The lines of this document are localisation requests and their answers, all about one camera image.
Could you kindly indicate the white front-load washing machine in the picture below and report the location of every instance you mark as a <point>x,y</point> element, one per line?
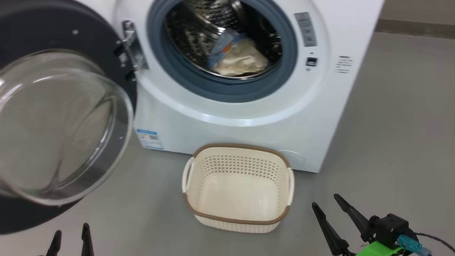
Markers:
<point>249,135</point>

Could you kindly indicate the light blue and cream garment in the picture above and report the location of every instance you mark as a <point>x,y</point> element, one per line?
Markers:
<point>241,58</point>

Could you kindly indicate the grey warning sticker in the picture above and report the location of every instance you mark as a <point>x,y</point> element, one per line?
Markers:
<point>305,30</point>

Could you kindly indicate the round white filter cover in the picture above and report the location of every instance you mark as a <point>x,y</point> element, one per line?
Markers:
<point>295,156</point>

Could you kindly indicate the black round glass washer door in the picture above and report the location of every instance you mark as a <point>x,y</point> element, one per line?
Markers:
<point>53,32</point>

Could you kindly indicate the metal door hinge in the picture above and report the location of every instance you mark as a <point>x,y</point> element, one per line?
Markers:
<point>133,46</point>

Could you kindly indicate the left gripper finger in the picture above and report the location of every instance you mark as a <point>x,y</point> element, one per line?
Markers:
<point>55,245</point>
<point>86,241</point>

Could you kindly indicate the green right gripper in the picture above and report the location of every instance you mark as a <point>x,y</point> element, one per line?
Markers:
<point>389,229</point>

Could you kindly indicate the blue energy label sticker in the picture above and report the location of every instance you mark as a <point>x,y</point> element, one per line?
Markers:
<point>150,139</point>

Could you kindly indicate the stainless steel washing machine drum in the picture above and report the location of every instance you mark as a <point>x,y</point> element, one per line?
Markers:
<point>188,39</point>

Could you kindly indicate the cream perforated laundry basket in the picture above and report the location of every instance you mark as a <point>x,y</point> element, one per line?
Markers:
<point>238,160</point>

